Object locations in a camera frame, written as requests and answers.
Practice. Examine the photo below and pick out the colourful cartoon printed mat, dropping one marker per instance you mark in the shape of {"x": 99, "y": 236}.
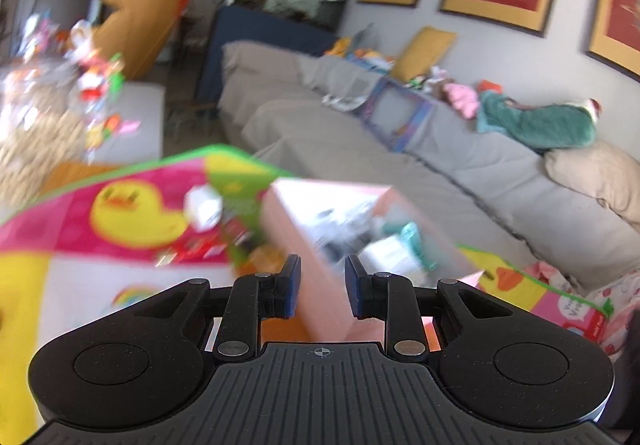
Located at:
{"x": 75, "y": 235}

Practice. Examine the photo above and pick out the white rabbit plush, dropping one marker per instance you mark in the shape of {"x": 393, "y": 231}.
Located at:
{"x": 440, "y": 75}

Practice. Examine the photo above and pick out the pink cardboard box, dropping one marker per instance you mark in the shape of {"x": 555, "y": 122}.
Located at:
{"x": 290, "y": 225}

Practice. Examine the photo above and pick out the blue picture box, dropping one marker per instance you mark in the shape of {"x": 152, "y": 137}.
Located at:
{"x": 395, "y": 112}

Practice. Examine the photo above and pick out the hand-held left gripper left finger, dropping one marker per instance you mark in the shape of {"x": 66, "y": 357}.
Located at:
{"x": 292, "y": 285}

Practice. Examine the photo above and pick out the yellow pillow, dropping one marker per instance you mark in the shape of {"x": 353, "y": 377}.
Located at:
{"x": 422, "y": 55}

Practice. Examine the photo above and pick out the grey sofa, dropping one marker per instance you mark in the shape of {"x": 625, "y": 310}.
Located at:
{"x": 450, "y": 160}

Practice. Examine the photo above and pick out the teal packaged item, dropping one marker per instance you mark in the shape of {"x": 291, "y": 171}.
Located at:
{"x": 417, "y": 245}

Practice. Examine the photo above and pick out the pink strawberry print cloth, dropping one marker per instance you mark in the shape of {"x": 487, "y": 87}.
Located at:
{"x": 615, "y": 310}

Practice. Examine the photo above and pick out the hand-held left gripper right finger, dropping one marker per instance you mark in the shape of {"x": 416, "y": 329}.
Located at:
{"x": 356, "y": 287}

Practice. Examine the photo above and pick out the white charger adapter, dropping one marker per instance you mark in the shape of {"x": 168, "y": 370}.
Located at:
{"x": 202, "y": 207}

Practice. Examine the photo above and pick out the green gumball toy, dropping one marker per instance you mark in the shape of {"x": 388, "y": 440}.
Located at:
{"x": 116, "y": 75}

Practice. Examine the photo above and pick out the dark blue cabinet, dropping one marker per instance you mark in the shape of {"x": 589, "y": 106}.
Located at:
{"x": 250, "y": 45}

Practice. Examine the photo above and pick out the clear plastic bag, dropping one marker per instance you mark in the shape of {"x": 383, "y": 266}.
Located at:
{"x": 340, "y": 227}

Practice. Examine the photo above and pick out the white packaged item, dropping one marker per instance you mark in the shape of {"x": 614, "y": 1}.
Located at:
{"x": 387, "y": 257}

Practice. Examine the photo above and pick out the green plush toy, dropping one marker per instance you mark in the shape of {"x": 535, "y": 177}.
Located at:
{"x": 540, "y": 127}

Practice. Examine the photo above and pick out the white toy plane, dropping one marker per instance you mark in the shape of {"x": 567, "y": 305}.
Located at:
{"x": 345, "y": 101}

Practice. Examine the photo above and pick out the orange plush toy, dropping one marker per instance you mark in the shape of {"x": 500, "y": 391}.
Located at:
{"x": 340, "y": 47}

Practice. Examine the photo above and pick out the pink plush toy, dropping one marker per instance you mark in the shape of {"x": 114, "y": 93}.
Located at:
{"x": 462, "y": 100}

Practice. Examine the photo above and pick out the beige pillow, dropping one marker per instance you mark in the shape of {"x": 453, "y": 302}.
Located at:
{"x": 595, "y": 180}

